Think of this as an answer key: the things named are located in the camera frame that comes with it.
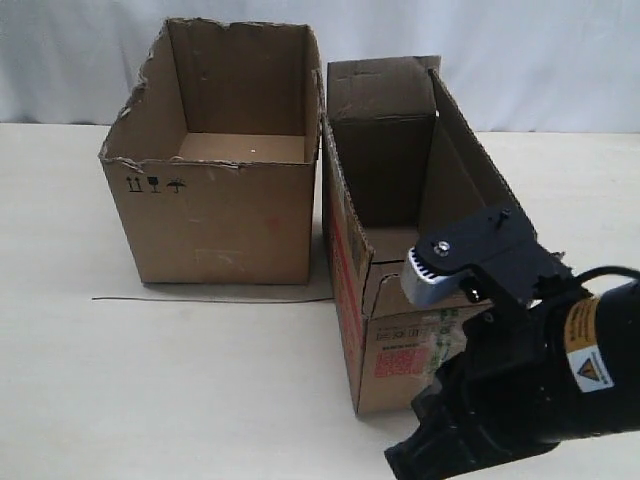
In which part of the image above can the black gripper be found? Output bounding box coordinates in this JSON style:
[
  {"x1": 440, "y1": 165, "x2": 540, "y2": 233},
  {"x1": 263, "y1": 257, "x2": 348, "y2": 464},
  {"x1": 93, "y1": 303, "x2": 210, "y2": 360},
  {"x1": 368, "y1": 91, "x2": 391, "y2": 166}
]
[{"x1": 384, "y1": 203, "x2": 575, "y2": 479}]

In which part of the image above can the printed cardboard box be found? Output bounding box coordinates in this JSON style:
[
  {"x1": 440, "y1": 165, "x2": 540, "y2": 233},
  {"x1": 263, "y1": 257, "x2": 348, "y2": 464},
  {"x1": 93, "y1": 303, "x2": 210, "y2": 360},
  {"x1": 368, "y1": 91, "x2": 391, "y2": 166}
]
[{"x1": 321, "y1": 55, "x2": 515, "y2": 415}]

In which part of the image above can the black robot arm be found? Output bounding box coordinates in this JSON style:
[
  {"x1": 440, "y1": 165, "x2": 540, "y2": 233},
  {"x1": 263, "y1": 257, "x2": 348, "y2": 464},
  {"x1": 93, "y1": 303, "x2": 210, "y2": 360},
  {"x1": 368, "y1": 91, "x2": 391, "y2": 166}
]
[{"x1": 385, "y1": 203, "x2": 639, "y2": 479}]

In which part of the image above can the torn open cardboard box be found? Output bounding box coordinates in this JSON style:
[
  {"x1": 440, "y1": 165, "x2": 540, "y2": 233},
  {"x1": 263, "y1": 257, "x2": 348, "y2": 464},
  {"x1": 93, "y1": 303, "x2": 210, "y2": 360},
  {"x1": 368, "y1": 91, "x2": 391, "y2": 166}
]
[{"x1": 99, "y1": 18, "x2": 322, "y2": 285}]

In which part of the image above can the thin dark line strip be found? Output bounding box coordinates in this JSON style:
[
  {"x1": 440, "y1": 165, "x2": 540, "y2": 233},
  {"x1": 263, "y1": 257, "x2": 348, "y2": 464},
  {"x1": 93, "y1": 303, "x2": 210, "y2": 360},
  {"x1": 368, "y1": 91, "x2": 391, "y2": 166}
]
[{"x1": 91, "y1": 296, "x2": 334, "y2": 305}]

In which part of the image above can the black cable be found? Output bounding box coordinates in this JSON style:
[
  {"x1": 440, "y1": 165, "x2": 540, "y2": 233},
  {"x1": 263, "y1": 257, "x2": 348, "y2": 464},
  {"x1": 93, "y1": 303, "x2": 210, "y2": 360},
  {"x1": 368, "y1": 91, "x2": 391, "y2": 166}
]
[{"x1": 569, "y1": 263, "x2": 640, "y2": 291}]

